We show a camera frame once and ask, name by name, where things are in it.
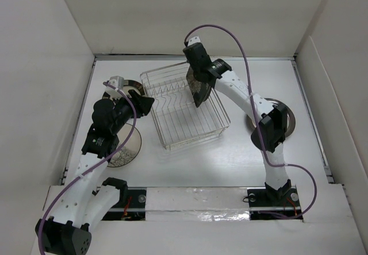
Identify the cream plate brown rim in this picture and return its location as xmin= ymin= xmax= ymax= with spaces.
xmin=245 ymin=98 xmax=296 ymax=138

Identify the metal wire dish rack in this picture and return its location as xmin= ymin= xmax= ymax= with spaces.
xmin=140 ymin=62 xmax=231 ymax=149

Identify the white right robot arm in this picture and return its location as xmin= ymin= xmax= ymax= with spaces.
xmin=183 ymin=41 xmax=291 ymax=205

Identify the black floral square plate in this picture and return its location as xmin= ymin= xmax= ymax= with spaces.
xmin=186 ymin=67 xmax=212 ymax=107

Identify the grey reindeer round plate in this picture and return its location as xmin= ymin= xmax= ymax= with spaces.
xmin=204 ymin=86 xmax=213 ymax=101

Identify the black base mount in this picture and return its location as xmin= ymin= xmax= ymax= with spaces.
xmin=102 ymin=188 xmax=147 ymax=221
xmin=242 ymin=187 xmax=302 ymax=221

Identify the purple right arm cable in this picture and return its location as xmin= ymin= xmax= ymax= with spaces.
xmin=183 ymin=24 xmax=317 ymax=220

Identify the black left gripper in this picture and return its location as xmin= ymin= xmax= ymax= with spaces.
xmin=110 ymin=90 xmax=153 ymax=134

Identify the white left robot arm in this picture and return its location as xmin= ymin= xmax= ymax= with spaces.
xmin=35 ymin=88 xmax=155 ymax=254

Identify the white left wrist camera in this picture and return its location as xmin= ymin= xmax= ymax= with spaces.
xmin=105 ymin=76 xmax=125 ymax=92

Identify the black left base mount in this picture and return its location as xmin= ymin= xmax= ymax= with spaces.
xmin=102 ymin=188 xmax=147 ymax=221

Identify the cream plate checkered dark rim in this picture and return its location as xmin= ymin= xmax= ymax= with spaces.
xmin=103 ymin=79 xmax=145 ymax=101

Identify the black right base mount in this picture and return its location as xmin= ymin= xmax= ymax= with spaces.
xmin=242 ymin=187 xmax=302 ymax=221

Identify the cream plate tree pattern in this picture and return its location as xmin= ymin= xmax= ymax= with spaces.
xmin=108 ymin=123 xmax=142 ymax=168

